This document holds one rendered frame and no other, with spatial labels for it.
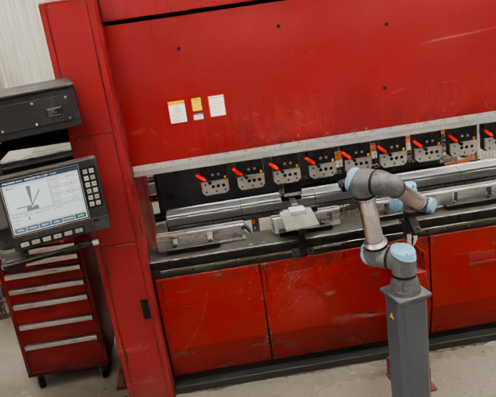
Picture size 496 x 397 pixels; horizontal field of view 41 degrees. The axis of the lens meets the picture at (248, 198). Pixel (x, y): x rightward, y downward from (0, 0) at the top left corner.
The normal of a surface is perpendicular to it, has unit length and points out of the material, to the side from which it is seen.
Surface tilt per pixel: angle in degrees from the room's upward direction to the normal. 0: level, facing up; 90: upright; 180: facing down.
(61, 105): 90
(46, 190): 90
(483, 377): 0
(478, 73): 90
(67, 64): 90
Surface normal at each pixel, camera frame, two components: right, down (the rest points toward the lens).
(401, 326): -0.42, 0.37
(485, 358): -0.13, -0.93
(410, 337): 0.34, 0.29
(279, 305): 0.10, 0.33
